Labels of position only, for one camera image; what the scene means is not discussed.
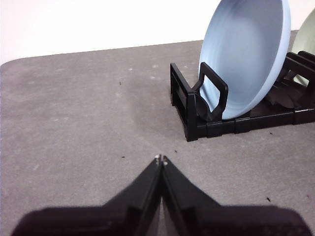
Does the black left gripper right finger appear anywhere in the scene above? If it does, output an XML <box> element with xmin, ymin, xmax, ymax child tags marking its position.
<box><xmin>161</xmin><ymin>155</ymin><xmax>311</xmax><ymax>236</ymax></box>

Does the light blue plate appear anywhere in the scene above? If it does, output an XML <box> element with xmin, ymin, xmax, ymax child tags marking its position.
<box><xmin>198</xmin><ymin>0</ymin><xmax>292</xmax><ymax>121</ymax></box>

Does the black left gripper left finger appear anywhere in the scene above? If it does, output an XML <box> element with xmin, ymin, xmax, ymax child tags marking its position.
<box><xmin>11</xmin><ymin>154</ymin><xmax>162</xmax><ymax>236</ymax></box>

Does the black plastic plate rack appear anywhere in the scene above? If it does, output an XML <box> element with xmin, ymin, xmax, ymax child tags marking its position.
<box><xmin>169</xmin><ymin>50</ymin><xmax>315</xmax><ymax>142</ymax></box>

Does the pale green plate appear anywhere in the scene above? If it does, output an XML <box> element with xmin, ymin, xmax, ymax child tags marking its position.
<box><xmin>292</xmin><ymin>9</ymin><xmax>315</xmax><ymax>87</ymax></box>

